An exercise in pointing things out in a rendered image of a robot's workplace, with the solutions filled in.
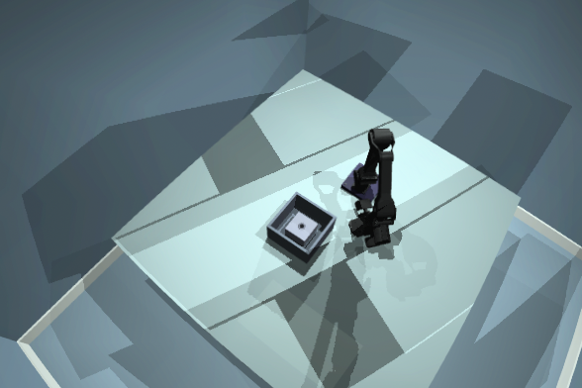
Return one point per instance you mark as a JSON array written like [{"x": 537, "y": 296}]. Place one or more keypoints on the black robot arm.
[{"x": 384, "y": 206}]

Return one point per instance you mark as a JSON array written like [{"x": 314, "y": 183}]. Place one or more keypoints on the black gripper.
[{"x": 364, "y": 204}]

